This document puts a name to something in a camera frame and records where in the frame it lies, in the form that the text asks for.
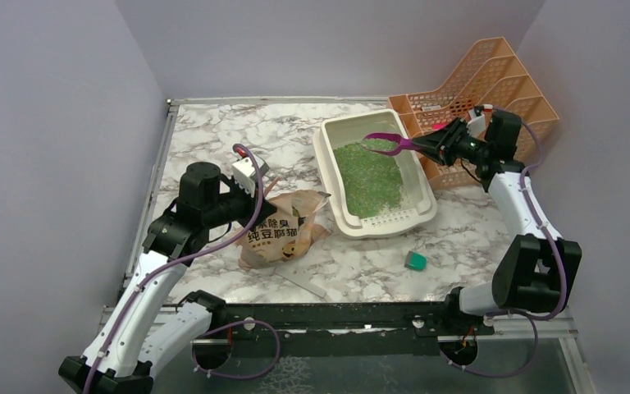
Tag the white marker pen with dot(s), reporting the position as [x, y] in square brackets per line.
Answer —
[431, 108]

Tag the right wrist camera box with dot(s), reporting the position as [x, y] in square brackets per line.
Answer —
[479, 116]

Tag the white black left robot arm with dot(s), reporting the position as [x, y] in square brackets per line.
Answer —
[127, 355]

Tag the magenta plastic litter scoop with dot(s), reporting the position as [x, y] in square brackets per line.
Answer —
[388, 144]

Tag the orange cat litter bag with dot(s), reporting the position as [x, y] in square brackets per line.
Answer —
[286, 234]

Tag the black metal base rail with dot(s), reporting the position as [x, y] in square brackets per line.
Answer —
[379, 328]

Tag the orange mesh file organizer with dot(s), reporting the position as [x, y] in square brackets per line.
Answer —
[489, 73]

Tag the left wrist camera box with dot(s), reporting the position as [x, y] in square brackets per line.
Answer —
[244, 173]

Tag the white plastic litter box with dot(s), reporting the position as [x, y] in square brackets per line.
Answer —
[419, 204]

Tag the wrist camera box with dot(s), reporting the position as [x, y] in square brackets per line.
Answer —
[479, 116]
[244, 173]

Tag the green cat litter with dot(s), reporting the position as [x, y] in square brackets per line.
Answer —
[373, 183]

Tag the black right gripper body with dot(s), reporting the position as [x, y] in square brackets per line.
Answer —
[463, 146]

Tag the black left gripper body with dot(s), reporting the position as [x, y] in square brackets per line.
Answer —
[237, 205]

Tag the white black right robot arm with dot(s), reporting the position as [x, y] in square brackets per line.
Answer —
[538, 270]

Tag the small green box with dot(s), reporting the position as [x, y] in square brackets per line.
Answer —
[415, 261]

